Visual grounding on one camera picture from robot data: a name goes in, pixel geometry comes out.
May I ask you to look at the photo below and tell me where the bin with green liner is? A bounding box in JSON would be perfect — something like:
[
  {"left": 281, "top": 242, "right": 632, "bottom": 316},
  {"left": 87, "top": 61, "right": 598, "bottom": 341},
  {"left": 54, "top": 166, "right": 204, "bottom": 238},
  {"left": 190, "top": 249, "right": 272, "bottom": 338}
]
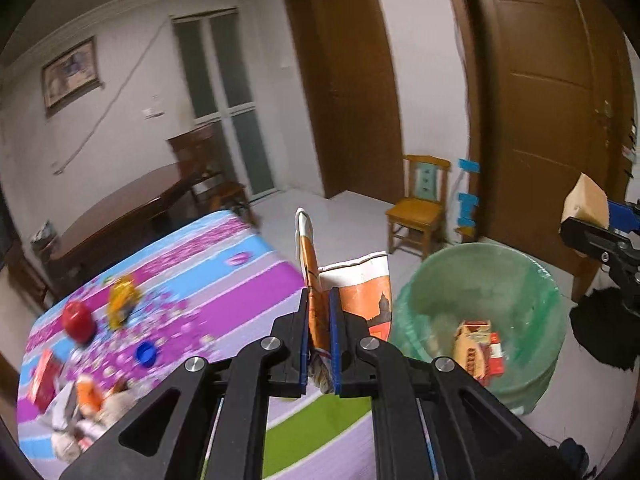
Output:
[{"left": 389, "top": 242, "right": 568, "bottom": 413}]

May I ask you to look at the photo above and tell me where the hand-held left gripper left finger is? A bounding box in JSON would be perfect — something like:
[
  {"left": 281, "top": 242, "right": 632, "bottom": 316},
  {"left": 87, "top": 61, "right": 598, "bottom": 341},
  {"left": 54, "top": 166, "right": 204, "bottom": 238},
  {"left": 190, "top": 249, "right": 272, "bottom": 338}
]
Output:
[{"left": 60, "top": 287, "right": 311, "bottom": 480}]

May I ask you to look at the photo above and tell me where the dark wooden table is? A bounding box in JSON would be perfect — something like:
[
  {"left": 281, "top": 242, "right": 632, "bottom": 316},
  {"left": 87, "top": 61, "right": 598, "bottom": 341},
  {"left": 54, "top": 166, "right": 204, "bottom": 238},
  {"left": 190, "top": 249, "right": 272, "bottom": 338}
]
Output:
[{"left": 35, "top": 162, "right": 201, "bottom": 306}]

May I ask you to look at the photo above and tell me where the red apple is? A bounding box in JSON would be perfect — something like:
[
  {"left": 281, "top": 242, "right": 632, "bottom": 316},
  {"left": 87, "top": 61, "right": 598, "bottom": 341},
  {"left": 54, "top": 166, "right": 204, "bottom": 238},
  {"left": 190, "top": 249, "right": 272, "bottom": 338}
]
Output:
[{"left": 62, "top": 301, "right": 96, "bottom": 343}]

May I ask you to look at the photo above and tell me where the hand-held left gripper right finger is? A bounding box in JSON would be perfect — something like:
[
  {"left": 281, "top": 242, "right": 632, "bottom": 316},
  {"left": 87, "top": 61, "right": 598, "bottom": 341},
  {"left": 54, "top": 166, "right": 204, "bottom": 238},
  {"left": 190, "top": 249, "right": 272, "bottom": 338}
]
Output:
[{"left": 327, "top": 285, "right": 591, "bottom": 480}]

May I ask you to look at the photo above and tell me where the yellow snack packet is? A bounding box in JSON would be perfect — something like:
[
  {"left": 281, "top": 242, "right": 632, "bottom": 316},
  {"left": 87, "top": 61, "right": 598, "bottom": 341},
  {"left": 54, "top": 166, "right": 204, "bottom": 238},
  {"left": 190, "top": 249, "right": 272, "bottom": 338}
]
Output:
[{"left": 107, "top": 275, "right": 141, "bottom": 331}]

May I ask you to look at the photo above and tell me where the framed wall picture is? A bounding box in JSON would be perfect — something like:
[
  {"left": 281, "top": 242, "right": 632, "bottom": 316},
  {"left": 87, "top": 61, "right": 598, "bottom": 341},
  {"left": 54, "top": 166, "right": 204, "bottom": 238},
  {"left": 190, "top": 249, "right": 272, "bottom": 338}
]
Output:
[{"left": 41, "top": 36, "right": 103, "bottom": 118}]

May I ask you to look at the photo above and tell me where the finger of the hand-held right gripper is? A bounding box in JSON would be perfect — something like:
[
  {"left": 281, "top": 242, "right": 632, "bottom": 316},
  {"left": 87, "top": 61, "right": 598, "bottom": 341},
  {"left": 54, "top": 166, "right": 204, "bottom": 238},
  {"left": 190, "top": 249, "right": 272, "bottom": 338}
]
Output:
[
  {"left": 606, "top": 199, "right": 640, "bottom": 235},
  {"left": 559, "top": 216, "right": 632, "bottom": 262}
]

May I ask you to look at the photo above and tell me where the frosted glass door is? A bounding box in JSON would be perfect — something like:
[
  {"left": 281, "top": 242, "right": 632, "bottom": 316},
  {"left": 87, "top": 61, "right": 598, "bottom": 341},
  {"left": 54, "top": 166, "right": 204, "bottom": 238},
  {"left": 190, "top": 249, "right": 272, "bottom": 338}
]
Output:
[{"left": 172, "top": 9, "right": 278, "bottom": 201}]

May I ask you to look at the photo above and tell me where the dark wooden chair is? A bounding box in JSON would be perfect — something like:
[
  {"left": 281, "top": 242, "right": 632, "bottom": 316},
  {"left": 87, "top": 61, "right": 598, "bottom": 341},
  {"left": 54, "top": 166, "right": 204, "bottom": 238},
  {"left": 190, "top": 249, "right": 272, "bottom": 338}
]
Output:
[{"left": 166, "top": 122, "right": 261, "bottom": 233}]

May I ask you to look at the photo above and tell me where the orange white paper bag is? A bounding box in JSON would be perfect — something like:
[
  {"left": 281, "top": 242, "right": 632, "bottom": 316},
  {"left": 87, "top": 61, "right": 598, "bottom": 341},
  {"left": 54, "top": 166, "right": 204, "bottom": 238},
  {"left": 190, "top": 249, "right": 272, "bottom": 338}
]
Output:
[{"left": 295, "top": 207, "right": 396, "bottom": 393}]

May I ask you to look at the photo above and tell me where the dark blue shoe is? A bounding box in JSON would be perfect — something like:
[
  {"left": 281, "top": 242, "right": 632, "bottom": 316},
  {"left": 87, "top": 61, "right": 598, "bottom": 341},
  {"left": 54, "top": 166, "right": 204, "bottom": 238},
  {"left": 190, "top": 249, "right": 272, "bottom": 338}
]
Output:
[{"left": 557, "top": 437, "right": 591, "bottom": 476}]

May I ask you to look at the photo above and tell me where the thin wall cable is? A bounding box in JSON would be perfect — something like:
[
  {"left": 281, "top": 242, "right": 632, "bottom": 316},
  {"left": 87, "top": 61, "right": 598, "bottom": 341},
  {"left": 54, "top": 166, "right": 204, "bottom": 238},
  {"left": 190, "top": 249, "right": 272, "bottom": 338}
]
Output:
[{"left": 52, "top": 25, "right": 165, "bottom": 175}]

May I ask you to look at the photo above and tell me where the tan snack packet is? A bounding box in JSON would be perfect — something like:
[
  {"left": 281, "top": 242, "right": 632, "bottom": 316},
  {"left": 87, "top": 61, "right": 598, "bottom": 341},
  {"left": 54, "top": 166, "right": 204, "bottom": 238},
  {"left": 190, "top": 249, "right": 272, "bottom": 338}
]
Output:
[{"left": 454, "top": 321, "right": 493, "bottom": 386}]

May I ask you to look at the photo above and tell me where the tan sponge block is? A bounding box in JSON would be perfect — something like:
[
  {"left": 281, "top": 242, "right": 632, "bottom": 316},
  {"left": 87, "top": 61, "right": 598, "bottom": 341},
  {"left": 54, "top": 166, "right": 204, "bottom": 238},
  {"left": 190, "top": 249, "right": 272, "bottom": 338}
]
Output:
[{"left": 561, "top": 172, "right": 611, "bottom": 228}]

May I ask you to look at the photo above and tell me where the blue taped patch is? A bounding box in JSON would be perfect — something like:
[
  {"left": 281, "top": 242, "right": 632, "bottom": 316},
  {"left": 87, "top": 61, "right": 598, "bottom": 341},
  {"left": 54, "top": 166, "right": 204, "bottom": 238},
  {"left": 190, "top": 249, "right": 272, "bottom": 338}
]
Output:
[{"left": 458, "top": 192, "right": 479, "bottom": 227}]

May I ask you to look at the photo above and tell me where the dark cloth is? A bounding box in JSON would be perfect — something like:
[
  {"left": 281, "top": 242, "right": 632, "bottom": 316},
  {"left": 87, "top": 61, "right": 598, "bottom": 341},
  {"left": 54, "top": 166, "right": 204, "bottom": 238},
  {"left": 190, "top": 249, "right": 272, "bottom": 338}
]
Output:
[{"left": 570, "top": 287, "right": 640, "bottom": 371}]

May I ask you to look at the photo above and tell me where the wide brown wooden door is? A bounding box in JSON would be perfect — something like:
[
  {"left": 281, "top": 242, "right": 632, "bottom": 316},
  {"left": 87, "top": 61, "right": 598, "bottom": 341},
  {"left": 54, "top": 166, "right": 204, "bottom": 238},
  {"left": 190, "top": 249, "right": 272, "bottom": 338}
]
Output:
[{"left": 440, "top": 0, "right": 636, "bottom": 301}]

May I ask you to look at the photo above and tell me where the small yellow wooden chair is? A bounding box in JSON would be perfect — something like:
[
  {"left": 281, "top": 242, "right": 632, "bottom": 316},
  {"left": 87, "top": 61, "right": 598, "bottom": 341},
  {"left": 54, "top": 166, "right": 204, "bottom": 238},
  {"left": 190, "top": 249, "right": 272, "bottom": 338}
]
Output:
[{"left": 385, "top": 154, "right": 452, "bottom": 261}]

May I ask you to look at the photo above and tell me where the narrow brown wooden door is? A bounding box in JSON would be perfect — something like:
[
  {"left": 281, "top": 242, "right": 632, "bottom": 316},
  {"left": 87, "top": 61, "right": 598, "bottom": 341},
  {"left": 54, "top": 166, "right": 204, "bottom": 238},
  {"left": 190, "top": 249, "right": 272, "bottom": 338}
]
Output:
[{"left": 280, "top": 0, "right": 403, "bottom": 200}]

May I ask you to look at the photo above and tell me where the pile of wrappers on table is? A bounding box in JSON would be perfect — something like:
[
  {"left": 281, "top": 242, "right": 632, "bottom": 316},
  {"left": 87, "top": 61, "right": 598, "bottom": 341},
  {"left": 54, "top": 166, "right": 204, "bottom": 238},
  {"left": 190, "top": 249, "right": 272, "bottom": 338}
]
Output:
[{"left": 50, "top": 385, "right": 131, "bottom": 461}]

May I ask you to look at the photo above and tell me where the red box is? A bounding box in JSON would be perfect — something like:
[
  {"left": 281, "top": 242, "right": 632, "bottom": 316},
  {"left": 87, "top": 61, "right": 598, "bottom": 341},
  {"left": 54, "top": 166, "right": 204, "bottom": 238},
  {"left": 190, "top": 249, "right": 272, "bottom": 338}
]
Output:
[{"left": 27, "top": 350, "right": 63, "bottom": 408}]

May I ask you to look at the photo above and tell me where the red white packet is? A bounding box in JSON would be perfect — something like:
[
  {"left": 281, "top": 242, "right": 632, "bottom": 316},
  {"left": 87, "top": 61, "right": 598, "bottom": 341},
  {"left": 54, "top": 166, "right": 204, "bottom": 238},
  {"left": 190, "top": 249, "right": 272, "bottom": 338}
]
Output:
[{"left": 482, "top": 332, "right": 507, "bottom": 376}]

